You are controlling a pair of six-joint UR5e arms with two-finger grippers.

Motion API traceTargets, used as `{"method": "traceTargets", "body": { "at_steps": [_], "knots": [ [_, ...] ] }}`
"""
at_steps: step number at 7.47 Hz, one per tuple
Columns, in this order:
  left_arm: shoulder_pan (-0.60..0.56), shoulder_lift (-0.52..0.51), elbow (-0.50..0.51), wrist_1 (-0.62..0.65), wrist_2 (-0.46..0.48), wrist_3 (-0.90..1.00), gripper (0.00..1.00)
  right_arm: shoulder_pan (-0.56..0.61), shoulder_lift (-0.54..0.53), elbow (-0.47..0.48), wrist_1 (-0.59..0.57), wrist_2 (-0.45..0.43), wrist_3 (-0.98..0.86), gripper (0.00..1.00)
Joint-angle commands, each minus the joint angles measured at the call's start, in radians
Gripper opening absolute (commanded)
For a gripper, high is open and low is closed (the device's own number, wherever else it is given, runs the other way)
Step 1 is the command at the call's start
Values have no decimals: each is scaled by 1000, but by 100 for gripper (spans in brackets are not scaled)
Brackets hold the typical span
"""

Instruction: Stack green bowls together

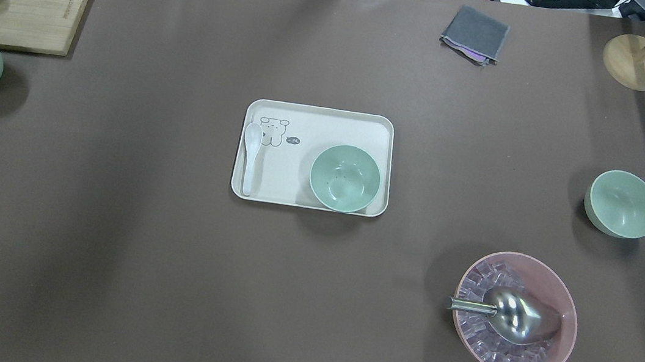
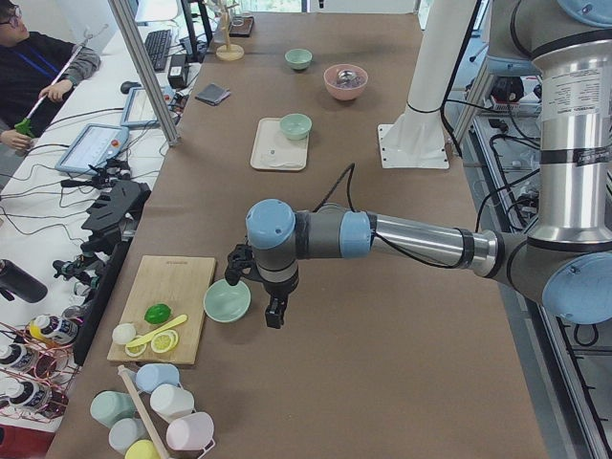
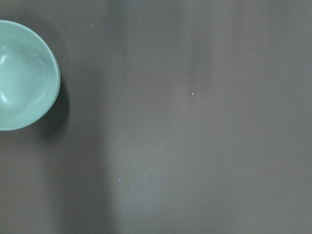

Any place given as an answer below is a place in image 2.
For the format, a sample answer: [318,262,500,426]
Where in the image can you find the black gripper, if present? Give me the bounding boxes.
[224,243,287,328]

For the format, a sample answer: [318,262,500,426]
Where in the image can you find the green bowl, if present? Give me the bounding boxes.
[204,279,251,323]
[279,113,312,141]
[284,49,313,71]

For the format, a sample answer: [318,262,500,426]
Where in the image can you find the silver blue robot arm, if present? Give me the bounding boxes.
[225,1,611,328]

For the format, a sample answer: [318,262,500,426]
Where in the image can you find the yellow plastic knife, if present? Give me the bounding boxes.
[126,314,188,347]

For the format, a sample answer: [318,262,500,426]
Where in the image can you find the bamboo cutting board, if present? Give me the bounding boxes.
[107,255,216,366]

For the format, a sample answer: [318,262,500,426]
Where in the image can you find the lemon slice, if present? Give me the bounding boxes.
[124,342,147,358]
[150,329,179,354]

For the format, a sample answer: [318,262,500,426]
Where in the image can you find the green lime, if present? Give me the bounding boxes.
[144,303,172,324]

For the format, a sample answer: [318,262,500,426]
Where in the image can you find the white cup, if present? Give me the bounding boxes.
[149,383,195,423]

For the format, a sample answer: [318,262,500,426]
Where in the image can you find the blue cup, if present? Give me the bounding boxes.
[136,363,181,393]

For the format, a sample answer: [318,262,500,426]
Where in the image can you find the pink cup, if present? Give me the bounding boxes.
[165,412,215,452]

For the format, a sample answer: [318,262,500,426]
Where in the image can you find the white garlic bulb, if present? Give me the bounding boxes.
[112,322,137,345]

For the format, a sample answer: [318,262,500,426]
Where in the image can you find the cream serving tray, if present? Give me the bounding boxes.
[250,118,309,171]

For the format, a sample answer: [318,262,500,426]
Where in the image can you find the wooden cup rack rod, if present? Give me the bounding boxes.
[118,365,170,459]

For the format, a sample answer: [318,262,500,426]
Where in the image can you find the green bowl on tray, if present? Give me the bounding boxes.
[279,113,312,141]

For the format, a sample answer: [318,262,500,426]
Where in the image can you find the yellow cup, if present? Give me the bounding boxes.
[124,439,161,459]

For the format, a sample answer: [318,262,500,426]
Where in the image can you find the grey cup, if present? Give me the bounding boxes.
[108,418,146,454]

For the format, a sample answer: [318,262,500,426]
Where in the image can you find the green cup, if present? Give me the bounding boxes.
[90,391,136,428]

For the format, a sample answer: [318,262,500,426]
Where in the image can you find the grey folded cloth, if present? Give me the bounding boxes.
[195,83,231,106]

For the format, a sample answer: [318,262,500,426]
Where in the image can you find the pink bowl with ice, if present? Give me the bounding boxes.
[323,64,368,101]

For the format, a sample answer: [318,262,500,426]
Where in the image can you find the teach pendant tablet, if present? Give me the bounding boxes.
[120,87,159,129]
[55,123,129,175]

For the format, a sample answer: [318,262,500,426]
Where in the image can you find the metal scoop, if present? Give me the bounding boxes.
[336,69,358,87]

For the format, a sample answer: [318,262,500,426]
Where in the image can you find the black bottle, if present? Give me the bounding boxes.
[1,259,48,303]

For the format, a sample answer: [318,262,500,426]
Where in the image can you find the wooden mug tree stand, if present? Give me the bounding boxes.
[208,1,244,61]

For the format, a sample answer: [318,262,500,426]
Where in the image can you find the black framed wooden tray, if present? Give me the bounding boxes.
[229,15,254,37]

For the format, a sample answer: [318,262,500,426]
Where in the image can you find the black keyboard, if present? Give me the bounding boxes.
[144,29,172,73]

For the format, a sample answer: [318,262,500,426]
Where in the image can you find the seated person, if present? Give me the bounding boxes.
[1,1,100,151]

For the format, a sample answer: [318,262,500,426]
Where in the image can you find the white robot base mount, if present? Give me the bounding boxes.
[378,0,479,169]

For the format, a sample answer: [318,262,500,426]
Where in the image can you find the aluminium frame post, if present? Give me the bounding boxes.
[108,0,179,146]

